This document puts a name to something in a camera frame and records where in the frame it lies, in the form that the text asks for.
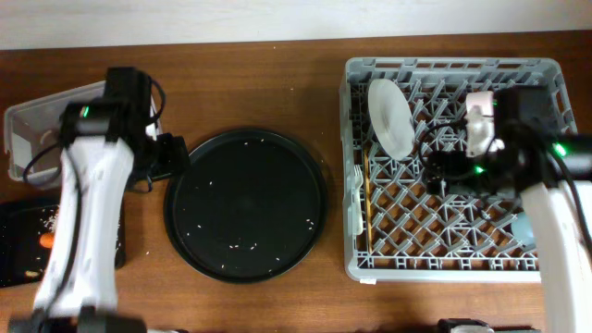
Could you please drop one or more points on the round black serving tray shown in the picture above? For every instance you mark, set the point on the round black serving tray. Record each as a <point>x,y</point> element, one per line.
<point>250,207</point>

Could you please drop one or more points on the orange carrot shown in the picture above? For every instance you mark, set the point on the orange carrot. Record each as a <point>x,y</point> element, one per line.
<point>47,240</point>

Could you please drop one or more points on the black rectangular tray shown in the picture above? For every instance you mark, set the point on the black rectangular tray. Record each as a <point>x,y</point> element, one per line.
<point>19,223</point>

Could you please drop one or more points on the clear plastic waste bin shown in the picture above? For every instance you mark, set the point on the clear plastic waste bin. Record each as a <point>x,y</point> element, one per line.
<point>34,126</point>

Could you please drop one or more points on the grey plate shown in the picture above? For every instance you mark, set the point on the grey plate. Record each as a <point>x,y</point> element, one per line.
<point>391,118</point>

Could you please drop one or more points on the grey dishwasher rack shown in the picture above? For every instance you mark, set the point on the grey dishwasher rack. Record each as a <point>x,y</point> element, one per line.
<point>418,236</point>

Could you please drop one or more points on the food scraps rice and pasta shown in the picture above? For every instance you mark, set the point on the food scraps rice and pasta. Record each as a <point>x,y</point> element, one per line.
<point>47,224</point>

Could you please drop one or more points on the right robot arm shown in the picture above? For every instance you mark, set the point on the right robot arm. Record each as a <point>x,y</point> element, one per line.
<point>559,210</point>

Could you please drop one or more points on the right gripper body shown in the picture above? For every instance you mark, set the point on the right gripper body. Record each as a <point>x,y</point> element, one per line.
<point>474,175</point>

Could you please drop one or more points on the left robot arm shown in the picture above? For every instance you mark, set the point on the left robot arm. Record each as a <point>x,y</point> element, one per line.
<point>105,151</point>

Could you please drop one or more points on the pink-white bowl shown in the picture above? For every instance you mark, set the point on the pink-white bowl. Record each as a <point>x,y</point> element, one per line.
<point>480,127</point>

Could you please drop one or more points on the wooden chopstick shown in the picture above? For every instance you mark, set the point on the wooden chopstick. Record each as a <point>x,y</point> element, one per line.
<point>367,200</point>

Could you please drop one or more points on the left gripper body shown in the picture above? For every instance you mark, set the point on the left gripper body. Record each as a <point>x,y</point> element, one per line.
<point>162,158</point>

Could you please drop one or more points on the white plastic fork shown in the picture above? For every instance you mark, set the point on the white plastic fork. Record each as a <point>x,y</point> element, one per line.
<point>358,220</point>

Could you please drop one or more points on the light blue cup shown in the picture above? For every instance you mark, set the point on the light blue cup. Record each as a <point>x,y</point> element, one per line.
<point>522,231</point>

